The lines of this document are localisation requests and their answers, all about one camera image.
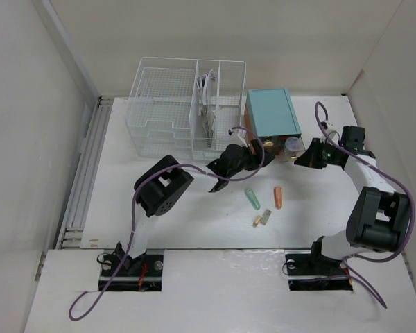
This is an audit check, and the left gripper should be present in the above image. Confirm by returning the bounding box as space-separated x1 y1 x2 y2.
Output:
227 140 273 178

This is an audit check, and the clear plastic drawer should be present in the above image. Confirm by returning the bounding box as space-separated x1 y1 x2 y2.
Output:
279 137 306 162

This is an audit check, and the clear jar of paperclips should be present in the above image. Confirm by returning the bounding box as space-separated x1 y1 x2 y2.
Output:
284 137 302 152

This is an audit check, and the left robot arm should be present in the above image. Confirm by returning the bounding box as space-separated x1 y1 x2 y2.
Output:
114 139 275 276

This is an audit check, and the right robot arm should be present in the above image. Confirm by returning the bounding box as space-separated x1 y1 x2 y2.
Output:
295 126 415 273

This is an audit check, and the green transparent case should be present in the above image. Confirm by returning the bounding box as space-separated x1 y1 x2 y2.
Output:
244 188 261 210

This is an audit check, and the orange transparent case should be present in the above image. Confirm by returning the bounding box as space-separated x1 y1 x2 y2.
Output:
273 187 283 210

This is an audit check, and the teal orange drawer box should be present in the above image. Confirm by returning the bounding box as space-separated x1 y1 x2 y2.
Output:
245 88 302 155

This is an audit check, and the yellow eraser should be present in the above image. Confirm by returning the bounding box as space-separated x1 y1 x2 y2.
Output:
252 216 262 228

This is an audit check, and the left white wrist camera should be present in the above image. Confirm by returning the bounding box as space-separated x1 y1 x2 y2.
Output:
228 127 248 147

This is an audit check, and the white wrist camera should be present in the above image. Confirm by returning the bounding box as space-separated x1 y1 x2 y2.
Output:
320 120 340 141
228 127 248 147

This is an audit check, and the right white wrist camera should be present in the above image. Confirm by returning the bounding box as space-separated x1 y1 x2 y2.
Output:
320 120 340 141

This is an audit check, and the white wire desk organizer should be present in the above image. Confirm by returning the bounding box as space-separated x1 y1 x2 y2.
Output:
125 57 246 162

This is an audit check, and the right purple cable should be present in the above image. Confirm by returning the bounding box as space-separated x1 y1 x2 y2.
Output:
313 101 416 309

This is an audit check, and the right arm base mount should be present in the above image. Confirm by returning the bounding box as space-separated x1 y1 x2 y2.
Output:
283 240 353 291

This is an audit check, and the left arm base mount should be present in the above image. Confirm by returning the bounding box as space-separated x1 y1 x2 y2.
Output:
96 244 164 292

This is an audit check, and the aluminium rail left side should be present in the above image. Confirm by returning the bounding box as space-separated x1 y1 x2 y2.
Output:
54 96 114 250

